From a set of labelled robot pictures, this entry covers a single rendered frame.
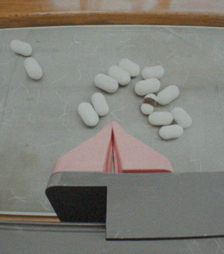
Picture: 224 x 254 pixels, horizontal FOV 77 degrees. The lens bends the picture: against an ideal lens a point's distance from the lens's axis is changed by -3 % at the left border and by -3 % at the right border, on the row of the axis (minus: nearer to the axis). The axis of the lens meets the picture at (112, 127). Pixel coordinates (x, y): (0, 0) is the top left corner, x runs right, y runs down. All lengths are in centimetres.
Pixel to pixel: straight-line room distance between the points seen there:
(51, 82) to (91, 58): 8
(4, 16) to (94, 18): 15
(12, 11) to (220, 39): 36
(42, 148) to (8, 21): 23
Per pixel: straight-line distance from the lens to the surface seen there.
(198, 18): 33
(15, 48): 30
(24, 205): 23
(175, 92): 22
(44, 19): 32
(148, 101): 20
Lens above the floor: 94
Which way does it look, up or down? 76 degrees down
